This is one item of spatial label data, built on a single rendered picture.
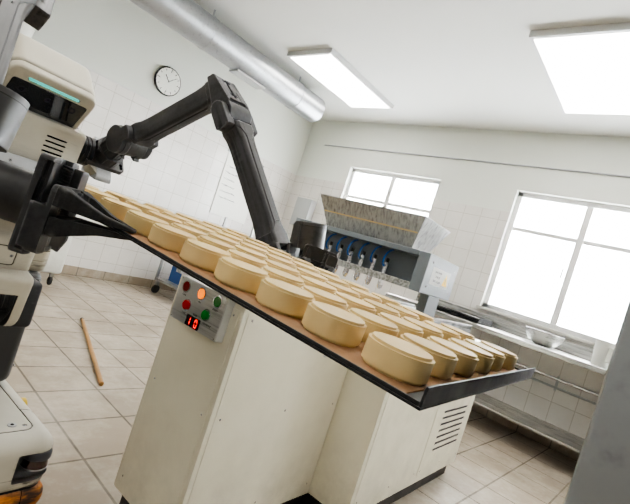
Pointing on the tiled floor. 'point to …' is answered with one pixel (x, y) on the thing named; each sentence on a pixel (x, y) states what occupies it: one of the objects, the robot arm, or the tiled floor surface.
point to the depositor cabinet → (383, 446)
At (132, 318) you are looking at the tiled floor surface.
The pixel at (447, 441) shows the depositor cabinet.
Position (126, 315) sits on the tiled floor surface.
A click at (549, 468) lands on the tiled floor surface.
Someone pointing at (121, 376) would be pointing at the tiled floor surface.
